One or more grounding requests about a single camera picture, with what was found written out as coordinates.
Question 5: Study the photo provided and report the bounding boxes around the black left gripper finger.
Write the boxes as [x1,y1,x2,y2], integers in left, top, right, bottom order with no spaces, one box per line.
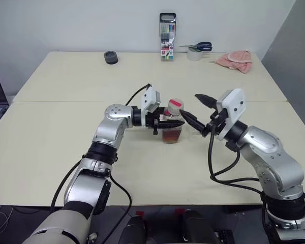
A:
[158,120,186,129]

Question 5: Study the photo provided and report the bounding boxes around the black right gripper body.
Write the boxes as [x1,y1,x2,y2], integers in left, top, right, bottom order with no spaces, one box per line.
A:
[202,107,230,138]

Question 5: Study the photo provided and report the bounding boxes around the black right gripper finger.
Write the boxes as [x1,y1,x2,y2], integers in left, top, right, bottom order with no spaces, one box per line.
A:
[180,109,207,134]
[194,94,217,110]

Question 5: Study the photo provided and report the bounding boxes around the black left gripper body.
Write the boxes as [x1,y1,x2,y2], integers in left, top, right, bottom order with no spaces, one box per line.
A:
[144,107,166,136]

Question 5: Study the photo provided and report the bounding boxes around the clear bottle with brown drink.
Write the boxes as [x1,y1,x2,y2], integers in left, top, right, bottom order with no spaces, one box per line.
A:
[161,98,187,145]

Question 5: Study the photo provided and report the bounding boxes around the clear tape roll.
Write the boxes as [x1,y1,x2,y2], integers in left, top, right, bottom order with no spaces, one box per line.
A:
[187,46,204,62]

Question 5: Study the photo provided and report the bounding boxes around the pink cloth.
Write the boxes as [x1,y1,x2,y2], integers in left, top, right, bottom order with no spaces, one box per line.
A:
[215,49,253,75]

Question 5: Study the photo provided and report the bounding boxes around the marker pen set case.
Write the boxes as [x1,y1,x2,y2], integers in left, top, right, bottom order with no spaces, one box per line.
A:
[159,12,178,62]

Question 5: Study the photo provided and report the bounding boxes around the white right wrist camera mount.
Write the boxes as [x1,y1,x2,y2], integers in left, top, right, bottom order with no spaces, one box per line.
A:
[215,88,247,141]

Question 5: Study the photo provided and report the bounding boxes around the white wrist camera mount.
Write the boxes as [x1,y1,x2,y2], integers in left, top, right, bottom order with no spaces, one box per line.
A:
[215,88,247,141]
[139,86,162,127]

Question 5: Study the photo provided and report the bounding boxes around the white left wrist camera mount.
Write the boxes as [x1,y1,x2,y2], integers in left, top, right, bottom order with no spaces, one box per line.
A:
[139,86,162,127]

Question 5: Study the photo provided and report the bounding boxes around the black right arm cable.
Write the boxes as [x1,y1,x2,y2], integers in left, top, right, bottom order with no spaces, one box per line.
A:
[207,124,265,190]

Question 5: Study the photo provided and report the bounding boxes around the blue handled scissors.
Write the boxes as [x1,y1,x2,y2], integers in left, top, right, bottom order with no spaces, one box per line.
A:
[178,41,214,52]

